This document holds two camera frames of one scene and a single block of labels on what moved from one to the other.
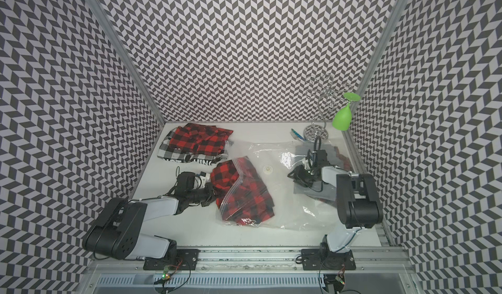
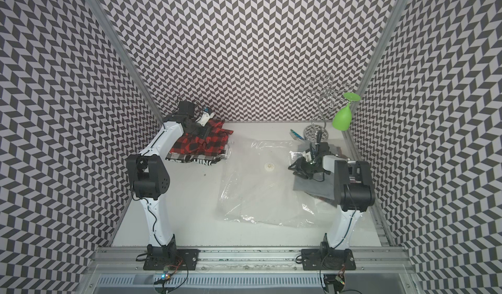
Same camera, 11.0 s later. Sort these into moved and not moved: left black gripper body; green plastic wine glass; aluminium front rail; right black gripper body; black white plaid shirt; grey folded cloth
Moved: left black gripper body; right black gripper body
Not moved: black white plaid shirt; aluminium front rail; green plastic wine glass; grey folded cloth
